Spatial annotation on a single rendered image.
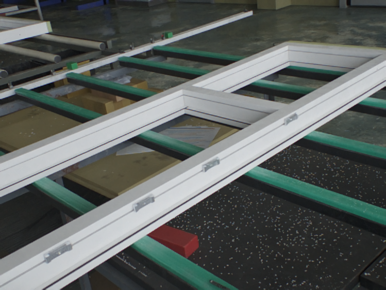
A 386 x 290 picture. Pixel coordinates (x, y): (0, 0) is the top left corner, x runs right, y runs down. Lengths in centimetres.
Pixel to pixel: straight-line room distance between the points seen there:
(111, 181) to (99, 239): 78
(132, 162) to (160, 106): 37
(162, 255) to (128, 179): 80
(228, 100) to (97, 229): 64
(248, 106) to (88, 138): 45
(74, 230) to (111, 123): 55
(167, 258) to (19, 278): 25
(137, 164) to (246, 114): 55
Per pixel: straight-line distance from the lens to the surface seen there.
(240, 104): 136
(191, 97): 150
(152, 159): 177
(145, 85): 243
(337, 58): 181
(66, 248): 88
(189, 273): 84
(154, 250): 91
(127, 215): 93
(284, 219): 144
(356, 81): 151
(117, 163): 180
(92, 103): 228
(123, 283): 134
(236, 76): 170
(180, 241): 132
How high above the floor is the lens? 139
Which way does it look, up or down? 25 degrees down
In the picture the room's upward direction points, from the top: 8 degrees counter-clockwise
